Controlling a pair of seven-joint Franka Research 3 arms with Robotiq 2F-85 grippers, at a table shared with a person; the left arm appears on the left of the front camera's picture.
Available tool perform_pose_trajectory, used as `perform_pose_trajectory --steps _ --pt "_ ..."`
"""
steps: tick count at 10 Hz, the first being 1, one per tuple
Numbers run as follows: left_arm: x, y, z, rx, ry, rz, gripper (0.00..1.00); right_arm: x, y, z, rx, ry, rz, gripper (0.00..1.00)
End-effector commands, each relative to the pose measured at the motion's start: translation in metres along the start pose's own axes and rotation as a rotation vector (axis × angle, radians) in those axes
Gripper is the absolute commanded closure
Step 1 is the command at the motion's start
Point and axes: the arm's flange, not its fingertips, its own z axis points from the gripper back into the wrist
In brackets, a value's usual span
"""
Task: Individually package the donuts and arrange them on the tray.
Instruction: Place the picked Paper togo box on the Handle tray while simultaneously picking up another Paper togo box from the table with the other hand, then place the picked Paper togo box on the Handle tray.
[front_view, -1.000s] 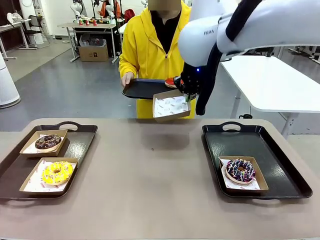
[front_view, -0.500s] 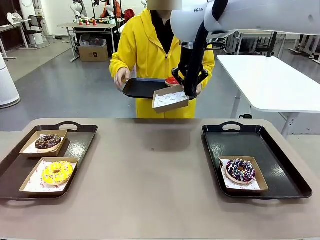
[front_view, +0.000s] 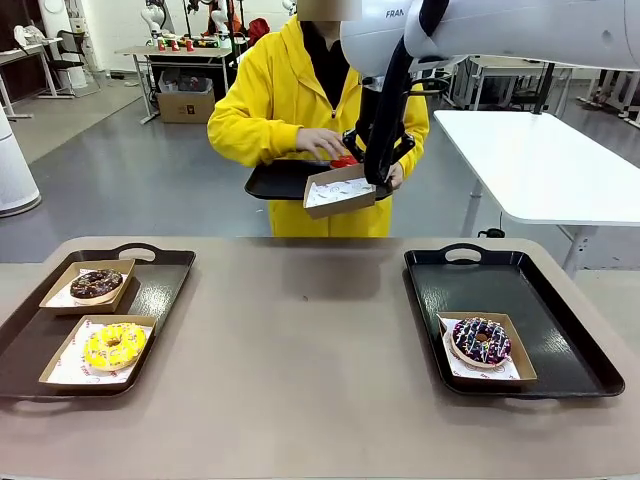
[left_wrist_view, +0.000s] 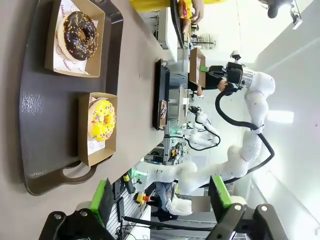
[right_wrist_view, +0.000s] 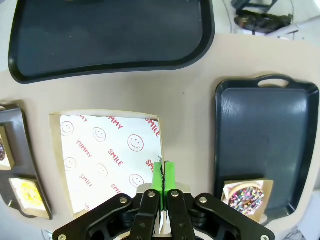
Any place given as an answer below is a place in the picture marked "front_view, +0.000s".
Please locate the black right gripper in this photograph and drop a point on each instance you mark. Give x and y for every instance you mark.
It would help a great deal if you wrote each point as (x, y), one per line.
(370, 110)

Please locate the red glazed donut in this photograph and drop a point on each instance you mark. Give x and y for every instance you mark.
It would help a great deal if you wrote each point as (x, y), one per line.
(345, 162)

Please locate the kraft paper box with liner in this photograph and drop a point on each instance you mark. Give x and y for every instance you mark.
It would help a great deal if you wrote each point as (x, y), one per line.
(520, 375)
(55, 300)
(65, 372)
(340, 205)

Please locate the small black handheld tray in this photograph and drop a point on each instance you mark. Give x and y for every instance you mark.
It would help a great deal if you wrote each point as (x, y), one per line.
(275, 187)

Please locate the dark donut with white drizzle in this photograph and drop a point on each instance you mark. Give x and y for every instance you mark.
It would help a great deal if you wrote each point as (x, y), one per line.
(481, 340)

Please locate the chocolate sprinkled donut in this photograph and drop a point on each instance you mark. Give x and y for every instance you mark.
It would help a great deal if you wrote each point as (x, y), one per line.
(96, 284)

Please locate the yellow sprinkled donut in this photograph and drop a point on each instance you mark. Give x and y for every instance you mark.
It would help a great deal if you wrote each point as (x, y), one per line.
(115, 346)

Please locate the person's left forearm yellow sleeve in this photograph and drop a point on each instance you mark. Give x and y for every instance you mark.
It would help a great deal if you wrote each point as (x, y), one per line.
(417, 145)

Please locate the person's right forearm yellow sleeve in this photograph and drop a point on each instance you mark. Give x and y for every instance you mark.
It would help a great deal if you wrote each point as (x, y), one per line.
(265, 147)

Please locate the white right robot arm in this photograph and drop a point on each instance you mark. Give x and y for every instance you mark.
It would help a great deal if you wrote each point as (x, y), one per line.
(500, 30)

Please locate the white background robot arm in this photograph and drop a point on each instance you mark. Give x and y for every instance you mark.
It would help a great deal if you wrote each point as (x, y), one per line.
(152, 17)

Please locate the black plastic serving tray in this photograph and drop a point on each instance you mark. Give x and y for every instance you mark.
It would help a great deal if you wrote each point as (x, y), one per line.
(480, 285)

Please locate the brown plastic serving tray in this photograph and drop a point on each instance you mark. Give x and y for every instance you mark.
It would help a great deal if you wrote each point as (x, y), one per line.
(160, 290)

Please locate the person's left hand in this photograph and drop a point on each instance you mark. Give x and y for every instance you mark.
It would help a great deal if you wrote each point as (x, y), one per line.
(396, 177)

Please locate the person's right hand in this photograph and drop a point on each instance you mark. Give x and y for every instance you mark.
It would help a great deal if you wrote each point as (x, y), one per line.
(317, 141)

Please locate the person in yellow hoodie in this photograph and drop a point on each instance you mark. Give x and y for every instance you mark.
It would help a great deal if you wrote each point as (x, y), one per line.
(270, 90)

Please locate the red bag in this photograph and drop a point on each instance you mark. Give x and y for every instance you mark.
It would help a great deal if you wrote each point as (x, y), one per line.
(259, 31)

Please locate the large white table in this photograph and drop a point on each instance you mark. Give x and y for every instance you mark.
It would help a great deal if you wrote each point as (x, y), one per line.
(550, 165)

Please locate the black tripod pole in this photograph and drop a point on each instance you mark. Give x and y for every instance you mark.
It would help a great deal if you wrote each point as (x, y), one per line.
(544, 90)

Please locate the cardboard box on floor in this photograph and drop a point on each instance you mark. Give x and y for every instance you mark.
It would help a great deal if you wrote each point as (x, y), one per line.
(187, 107)

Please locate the grey table with toys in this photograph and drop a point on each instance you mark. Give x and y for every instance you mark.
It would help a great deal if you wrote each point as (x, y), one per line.
(175, 51)

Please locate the black office chair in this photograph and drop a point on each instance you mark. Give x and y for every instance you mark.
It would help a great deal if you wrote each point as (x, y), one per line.
(75, 55)

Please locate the white side desk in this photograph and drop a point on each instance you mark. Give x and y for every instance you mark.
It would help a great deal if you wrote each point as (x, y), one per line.
(25, 50)

